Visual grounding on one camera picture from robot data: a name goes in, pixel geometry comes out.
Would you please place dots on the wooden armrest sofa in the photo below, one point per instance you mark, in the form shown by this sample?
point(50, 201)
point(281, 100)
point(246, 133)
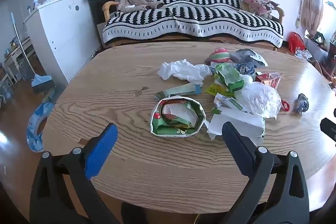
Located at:
point(107, 5)

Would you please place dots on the red cigarette box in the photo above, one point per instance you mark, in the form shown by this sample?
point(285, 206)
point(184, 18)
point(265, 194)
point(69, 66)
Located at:
point(265, 78)

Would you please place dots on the small red wrapper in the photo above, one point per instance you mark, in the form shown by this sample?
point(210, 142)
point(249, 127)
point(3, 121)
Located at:
point(285, 106)

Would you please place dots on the blue paper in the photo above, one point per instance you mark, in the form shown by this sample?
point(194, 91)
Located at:
point(245, 68)
point(301, 103)

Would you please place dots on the curtain tassel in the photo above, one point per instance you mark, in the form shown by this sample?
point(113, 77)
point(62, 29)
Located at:
point(298, 22)

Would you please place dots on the red green striped ball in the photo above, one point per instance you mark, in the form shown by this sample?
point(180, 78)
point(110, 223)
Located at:
point(219, 55)

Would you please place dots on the white paper box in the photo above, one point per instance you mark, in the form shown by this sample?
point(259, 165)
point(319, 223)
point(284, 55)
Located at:
point(236, 119)

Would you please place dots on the green white wrapper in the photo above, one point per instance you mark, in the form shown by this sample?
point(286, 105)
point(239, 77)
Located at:
point(228, 102)

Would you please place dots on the red plastic bag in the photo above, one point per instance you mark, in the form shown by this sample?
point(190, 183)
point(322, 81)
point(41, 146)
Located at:
point(296, 41)

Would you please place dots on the white side table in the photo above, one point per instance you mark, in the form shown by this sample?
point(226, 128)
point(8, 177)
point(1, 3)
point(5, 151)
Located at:
point(15, 56)

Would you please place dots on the blue white plastic bag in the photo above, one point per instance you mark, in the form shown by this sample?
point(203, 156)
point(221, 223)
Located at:
point(249, 56)

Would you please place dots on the translucent white plastic bag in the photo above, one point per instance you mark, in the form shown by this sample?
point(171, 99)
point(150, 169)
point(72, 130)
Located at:
point(260, 99)

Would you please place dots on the green carton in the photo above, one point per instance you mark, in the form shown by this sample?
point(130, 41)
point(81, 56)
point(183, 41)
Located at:
point(228, 77)

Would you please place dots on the green white paper bowl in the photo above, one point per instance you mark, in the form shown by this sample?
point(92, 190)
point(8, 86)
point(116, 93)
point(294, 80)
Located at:
point(168, 132)

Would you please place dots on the pink cartoon pillow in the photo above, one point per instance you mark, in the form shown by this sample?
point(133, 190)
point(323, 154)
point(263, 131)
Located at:
point(258, 3)

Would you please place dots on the white cabinet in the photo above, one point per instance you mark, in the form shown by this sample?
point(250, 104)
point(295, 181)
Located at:
point(60, 29)

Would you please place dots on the scattered white papers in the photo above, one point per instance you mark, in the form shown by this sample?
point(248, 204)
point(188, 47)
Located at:
point(303, 53)

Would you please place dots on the long green box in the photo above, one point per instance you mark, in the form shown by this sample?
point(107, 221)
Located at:
point(178, 88)

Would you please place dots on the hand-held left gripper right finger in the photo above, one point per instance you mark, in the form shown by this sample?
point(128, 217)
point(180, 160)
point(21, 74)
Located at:
point(237, 150)

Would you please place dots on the yellow green snack wrapper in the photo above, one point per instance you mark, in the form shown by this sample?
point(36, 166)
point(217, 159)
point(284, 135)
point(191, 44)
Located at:
point(216, 88)

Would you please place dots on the blue broom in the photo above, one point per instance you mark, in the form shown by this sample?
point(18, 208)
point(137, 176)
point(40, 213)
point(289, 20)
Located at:
point(40, 82)

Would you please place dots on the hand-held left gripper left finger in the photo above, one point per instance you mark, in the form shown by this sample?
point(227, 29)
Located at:
point(101, 150)

